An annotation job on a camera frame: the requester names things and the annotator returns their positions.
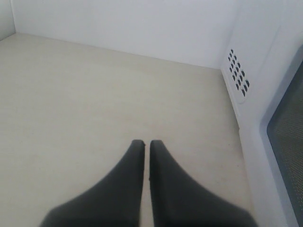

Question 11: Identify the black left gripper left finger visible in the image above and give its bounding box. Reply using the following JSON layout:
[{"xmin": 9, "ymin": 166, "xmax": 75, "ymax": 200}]
[{"xmin": 41, "ymin": 140, "xmax": 145, "ymax": 227}]

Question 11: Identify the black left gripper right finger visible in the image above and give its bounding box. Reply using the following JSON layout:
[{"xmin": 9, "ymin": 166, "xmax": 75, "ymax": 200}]
[{"xmin": 149, "ymin": 140, "xmax": 257, "ymax": 227}]

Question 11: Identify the white microwave door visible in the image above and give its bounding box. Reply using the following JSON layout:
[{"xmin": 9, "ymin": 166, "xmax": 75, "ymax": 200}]
[{"xmin": 239, "ymin": 37, "xmax": 303, "ymax": 227}]

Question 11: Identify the white microwave oven body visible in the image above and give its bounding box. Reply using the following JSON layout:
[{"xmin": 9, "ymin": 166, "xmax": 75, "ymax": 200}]
[{"xmin": 220, "ymin": 0, "xmax": 303, "ymax": 133}]

